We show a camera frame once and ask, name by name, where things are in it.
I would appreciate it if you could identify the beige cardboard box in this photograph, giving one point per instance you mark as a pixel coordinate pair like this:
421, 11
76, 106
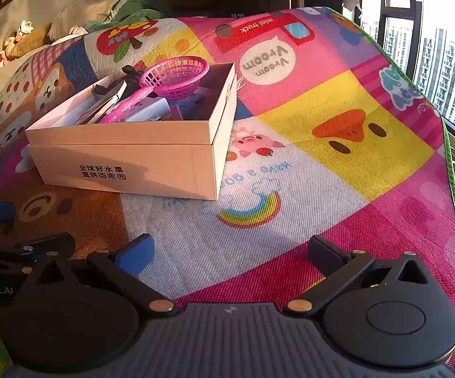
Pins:
140, 165

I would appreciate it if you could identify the plush toys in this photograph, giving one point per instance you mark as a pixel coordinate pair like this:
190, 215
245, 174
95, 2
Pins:
13, 45

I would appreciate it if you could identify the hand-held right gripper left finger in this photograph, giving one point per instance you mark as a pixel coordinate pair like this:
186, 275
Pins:
137, 255

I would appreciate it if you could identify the grey battery charger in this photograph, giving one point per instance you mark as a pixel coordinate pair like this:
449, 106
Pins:
152, 110

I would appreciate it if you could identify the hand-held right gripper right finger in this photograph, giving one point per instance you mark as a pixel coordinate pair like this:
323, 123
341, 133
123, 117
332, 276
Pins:
325, 254

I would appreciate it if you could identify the beige pillow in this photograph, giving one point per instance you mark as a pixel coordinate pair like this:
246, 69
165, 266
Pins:
81, 17

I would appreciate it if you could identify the pink toy strainer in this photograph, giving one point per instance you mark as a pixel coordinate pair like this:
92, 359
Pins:
176, 76

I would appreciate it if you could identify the green cloth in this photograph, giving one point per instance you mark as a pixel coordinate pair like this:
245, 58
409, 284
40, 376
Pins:
133, 10

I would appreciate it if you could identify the colourful printed play mat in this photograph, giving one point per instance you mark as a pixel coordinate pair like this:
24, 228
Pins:
329, 157

